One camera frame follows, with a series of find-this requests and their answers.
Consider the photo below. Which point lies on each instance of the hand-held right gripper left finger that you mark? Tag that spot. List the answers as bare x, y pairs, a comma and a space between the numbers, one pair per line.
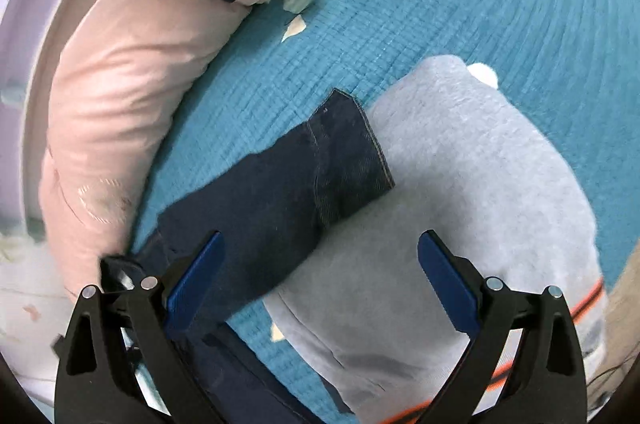
195, 284

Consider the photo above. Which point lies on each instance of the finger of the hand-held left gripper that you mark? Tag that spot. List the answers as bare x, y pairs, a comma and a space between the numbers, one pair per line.
116, 273

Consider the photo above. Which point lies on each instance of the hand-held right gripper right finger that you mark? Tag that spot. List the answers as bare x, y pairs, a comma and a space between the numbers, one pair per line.
445, 284

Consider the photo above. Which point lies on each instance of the dark blue jeans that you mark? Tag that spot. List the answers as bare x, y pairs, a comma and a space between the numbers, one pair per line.
270, 194

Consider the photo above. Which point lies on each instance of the white printed blanket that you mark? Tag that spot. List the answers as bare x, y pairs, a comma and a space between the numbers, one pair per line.
25, 294

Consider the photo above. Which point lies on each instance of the grey hoodie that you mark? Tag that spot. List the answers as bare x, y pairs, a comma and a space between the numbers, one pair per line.
450, 174

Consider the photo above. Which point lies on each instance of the pink pillow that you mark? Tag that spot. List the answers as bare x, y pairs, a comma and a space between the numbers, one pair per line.
125, 68

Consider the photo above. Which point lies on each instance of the pale purple headboard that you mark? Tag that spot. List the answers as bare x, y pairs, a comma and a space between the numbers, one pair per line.
20, 28

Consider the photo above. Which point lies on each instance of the teal quilted bed cover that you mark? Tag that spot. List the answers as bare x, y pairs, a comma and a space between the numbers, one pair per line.
425, 3

